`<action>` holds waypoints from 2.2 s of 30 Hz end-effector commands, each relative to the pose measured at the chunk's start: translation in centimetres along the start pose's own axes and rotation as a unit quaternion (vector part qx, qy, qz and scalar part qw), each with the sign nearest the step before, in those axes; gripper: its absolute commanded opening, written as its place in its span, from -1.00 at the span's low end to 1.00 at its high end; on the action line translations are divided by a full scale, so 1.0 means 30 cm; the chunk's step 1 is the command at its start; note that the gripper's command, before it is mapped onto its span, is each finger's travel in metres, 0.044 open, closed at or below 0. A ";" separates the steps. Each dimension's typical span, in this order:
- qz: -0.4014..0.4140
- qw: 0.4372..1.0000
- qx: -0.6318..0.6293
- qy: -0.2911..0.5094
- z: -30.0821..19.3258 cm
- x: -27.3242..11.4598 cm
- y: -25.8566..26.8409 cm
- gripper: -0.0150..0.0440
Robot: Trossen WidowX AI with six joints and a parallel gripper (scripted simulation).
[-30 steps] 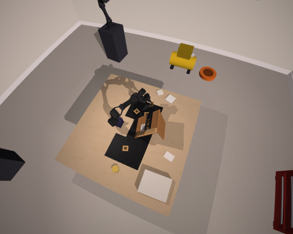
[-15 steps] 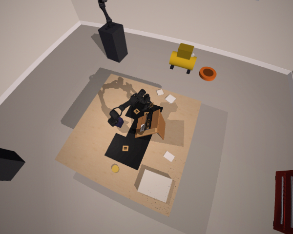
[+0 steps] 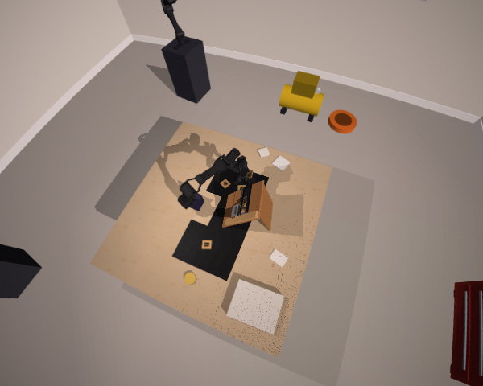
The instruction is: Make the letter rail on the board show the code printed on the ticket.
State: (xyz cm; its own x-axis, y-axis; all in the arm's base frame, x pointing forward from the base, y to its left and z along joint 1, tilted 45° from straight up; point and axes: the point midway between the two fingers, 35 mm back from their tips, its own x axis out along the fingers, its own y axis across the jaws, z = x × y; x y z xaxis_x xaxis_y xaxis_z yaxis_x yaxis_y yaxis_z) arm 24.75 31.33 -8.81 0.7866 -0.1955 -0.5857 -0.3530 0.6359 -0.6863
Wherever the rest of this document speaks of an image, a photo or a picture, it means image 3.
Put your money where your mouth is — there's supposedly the yellow flat disc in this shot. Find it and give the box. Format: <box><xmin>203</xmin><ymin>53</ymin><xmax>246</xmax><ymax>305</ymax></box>
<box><xmin>184</xmin><ymin>273</ymin><xmax>196</xmax><ymax>285</ymax></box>

